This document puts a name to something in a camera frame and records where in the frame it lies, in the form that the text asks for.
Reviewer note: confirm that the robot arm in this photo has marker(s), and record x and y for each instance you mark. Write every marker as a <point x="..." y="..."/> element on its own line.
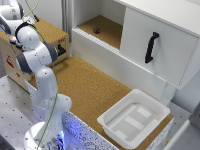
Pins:
<point x="45" y="83"/>

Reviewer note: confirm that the white cabinet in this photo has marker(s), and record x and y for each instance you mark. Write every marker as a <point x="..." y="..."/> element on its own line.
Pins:
<point x="100" y="53"/>

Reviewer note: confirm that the purple block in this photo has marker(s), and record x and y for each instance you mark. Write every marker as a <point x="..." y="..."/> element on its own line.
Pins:
<point x="96" y="30"/>

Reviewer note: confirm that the white plastic box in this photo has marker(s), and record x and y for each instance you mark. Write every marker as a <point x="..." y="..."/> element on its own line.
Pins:
<point x="133" y="121"/>

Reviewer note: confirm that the white sliding door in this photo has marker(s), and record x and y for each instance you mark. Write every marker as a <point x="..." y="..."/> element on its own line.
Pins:
<point x="173" y="53"/>

